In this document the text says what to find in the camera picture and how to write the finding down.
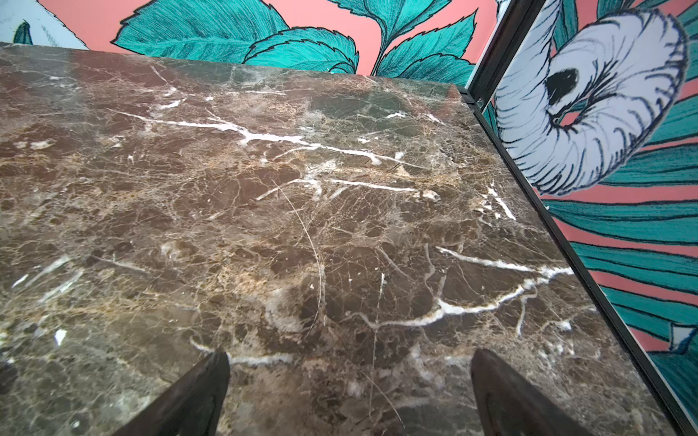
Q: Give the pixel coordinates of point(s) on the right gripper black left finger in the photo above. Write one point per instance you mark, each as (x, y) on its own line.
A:
(191, 406)

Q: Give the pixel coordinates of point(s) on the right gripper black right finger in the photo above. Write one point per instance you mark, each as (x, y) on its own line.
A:
(508, 404)

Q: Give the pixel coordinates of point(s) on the black enclosure frame post right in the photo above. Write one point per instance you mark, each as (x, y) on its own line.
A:
(514, 21)

